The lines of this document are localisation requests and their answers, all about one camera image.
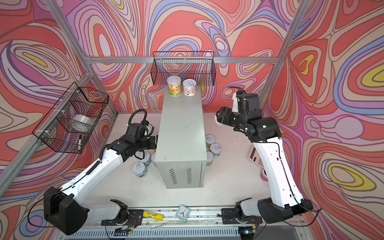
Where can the teal label can rear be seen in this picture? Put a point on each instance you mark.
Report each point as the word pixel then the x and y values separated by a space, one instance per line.
pixel 145 158

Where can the orange label can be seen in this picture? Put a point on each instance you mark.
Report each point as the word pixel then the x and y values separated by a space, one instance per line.
pixel 174 85

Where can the grey metal cabinet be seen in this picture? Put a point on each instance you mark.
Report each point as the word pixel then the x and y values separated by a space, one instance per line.
pixel 181 155

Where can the pink round speaker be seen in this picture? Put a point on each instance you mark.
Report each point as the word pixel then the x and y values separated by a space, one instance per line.
pixel 263 175

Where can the teal alarm clock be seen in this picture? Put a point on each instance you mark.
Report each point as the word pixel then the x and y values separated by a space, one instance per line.
pixel 183 213

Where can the can right rear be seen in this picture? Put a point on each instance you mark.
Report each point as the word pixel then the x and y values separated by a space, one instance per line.
pixel 210 139

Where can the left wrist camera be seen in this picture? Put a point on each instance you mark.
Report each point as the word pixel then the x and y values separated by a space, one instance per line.
pixel 145 122

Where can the yellow label tube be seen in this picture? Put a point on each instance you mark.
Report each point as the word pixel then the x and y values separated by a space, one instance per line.
pixel 154 216

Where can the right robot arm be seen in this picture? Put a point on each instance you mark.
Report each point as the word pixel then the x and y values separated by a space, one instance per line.
pixel 286 200

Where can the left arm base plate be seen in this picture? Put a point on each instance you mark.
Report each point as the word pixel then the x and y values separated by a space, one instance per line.
pixel 133 218

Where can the pink calculator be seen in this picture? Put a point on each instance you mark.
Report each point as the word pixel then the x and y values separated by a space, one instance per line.
pixel 255 158

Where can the black marker pen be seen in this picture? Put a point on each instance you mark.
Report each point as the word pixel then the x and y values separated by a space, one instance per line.
pixel 80 143

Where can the can right hidden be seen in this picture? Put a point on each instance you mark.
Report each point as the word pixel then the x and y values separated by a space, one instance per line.
pixel 210 158

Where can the pink label can left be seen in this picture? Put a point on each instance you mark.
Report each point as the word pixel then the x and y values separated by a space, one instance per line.
pixel 153 159

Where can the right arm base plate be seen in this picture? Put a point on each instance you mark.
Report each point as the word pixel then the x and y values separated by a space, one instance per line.
pixel 236 216

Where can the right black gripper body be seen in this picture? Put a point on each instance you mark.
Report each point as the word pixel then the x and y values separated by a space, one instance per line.
pixel 225 114

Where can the left black wire basket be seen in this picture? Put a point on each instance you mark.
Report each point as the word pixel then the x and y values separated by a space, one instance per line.
pixel 56 133

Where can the back black wire basket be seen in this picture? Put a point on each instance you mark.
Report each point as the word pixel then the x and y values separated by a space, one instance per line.
pixel 197 65

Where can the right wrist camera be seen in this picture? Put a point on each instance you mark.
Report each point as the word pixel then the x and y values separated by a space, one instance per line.
pixel 235 107

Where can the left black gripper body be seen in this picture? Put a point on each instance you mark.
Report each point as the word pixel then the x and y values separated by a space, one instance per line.
pixel 151 142

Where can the teal label can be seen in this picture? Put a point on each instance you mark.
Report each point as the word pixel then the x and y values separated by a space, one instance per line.
pixel 140 170
pixel 145 158

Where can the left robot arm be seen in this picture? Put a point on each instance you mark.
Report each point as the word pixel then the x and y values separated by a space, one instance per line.
pixel 65 207

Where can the black wire basket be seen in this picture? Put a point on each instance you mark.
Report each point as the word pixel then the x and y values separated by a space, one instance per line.
pixel 56 133
pixel 197 65

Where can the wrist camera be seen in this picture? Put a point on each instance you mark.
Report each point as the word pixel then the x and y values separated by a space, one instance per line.
pixel 145 122
pixel 235 107

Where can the teal label can front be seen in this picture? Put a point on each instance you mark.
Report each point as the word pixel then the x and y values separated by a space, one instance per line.
pixel 140 170

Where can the pink flower label can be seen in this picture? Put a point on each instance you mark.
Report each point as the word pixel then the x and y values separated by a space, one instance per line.
pixel 189 87

